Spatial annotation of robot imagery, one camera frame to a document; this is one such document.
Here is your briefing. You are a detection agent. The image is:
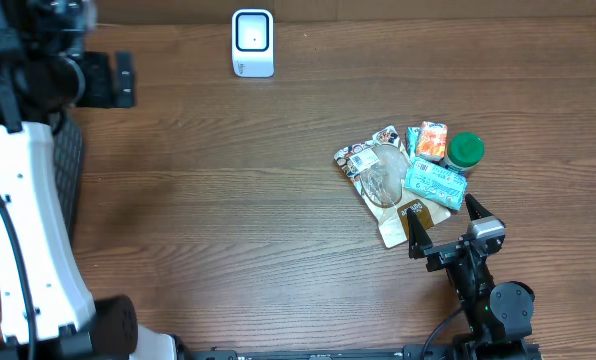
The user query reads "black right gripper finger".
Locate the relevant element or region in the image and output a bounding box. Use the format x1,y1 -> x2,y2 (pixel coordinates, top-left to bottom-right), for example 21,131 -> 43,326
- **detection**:
407,209 -> 433,259
465,193 -> 492,221

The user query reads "green lid jar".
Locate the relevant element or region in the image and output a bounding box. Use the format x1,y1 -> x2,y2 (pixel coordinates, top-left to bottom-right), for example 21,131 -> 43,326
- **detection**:
438,132 -> 485,176

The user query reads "orange snack packet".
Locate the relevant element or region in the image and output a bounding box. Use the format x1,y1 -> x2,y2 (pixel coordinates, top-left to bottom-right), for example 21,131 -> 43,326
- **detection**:
416,121 -> 448,162

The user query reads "beige snack pouch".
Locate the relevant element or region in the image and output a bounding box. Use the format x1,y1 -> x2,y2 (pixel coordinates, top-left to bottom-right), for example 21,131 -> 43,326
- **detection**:
334,126 -> 451,248

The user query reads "teal tissue packet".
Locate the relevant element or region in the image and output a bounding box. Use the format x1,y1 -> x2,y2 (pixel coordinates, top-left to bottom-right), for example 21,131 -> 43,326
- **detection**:
406,127 -> 420,158

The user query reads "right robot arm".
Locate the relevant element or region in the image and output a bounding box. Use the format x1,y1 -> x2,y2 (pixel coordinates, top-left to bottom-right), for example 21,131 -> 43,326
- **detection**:
406,194 -> 541,359

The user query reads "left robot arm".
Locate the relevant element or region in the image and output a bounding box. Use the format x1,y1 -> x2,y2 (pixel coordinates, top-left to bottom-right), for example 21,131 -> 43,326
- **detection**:
0,0 -> 185,359

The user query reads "white barcode scanner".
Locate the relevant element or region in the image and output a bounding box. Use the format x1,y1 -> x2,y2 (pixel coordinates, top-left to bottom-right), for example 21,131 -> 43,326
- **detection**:
231,8 -> 275,78

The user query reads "grey plastic mesh basket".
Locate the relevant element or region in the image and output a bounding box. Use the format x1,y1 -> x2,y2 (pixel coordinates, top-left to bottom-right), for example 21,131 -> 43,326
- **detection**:
50,113 -> 85,243

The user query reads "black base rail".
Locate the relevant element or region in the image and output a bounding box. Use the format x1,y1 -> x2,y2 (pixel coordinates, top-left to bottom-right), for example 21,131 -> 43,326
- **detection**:
187,342 -> 544,360

